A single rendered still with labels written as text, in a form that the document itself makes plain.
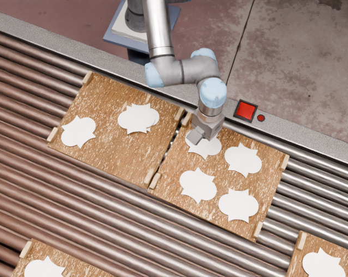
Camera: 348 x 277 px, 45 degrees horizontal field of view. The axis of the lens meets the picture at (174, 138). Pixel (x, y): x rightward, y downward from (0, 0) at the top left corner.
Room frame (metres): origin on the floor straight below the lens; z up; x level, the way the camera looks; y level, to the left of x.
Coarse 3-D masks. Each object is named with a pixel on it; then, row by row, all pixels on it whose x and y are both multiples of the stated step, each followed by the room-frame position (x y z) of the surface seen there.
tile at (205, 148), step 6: (186, 138) 0.61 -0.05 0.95; (216, 138) 0.61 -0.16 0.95; (192, 144) 0.59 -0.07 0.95; (198, 144) 0.59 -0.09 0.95; (204, 144) 0.59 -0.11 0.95; (210, 144) 0.59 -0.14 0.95; (216, 144) 0.59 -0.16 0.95; (192, 150) 0.56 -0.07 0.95; (198, 150) 0.57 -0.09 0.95; (204, 150) 0.57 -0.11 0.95; (210, 150) 0.57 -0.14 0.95; (216, 150) 0.57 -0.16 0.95; (204, 156) 0.54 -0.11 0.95
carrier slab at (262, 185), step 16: (192, 128) 0.66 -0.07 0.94; (224, 128) 0.66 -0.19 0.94; (176, 144) 0.59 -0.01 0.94; (224, 144) 0.60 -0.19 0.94; (256, 144) 0.60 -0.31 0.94; (176, 160) 0.53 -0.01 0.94; (192, 160) 0.53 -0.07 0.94; (208, 160) 0.53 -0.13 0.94; (224, 160) 0.53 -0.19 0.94; (272, 160) 0.54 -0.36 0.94; (176, 176) 0.46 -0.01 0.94; (224, 176) 0.47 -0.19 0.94; (240, 176) 0.47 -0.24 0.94; (256, 176) 0.48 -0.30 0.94; (272, 176) 0.48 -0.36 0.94; (160, 192) 0.40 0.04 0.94; (176, 192) 0.41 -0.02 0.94; (224, 192) 0.41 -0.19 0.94; (256, 192) 0.42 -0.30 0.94; (272, 192) 0.42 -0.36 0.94; (192, 208) 0.35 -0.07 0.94; (208, 208) 0.35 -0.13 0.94; (224, 224) 0.30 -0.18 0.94; (240, 224) 0.30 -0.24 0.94; (256, 224) 0.30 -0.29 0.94
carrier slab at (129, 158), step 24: (96, 96) 0.78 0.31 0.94; (120, 96) 0.78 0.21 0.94; (144, 96) 0.79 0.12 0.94; (72, 120) 0.67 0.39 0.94; (96, 120) 0.67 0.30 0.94; (168, 120) 0.69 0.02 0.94; (48, 144) 0.57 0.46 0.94; (96, 144) 0.58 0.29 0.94; (120, 144) 0.58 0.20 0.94; (144, 144) 0.59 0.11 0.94; (168, 144) 0.59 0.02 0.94; (120, 168) 0.49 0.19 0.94; (144, 168) 0.49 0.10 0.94
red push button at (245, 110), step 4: (240, 104) 0.77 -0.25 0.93; (244, 104) 0.77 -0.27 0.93; (248, 104) 0.77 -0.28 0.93; (240, 108) 0.75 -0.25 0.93; (244, 108) 0.75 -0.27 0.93; (248, 108) 0.75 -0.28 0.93; (252, 108) 0.75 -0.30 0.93; (240, 112) 0.73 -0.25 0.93; (244, 112) 0.74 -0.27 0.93; (248, 112) 0.74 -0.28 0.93; (252, 112) 0.74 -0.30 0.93; (244, 116) 0.72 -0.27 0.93; (248, 116) 0.72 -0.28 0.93
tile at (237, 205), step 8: (232, 192) 0.41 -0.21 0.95; (240, 192) 0.41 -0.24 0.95; (248, 192) 0.41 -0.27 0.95; (224, 200) 0.38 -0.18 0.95; (232, 200) 0.38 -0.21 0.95; (240, 200) 0.38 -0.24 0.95; (248, 200) 0.38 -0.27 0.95; (224, 208) 0.35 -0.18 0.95; (232, 208) 0.35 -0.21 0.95; (240, 208) 0.35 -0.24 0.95; (248, 208) 0.36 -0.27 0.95; (256, 208) 0.36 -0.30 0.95; (232, 216) 0.33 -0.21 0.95; (240, 216) 0.33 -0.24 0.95; (248, 216) 0.33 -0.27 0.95
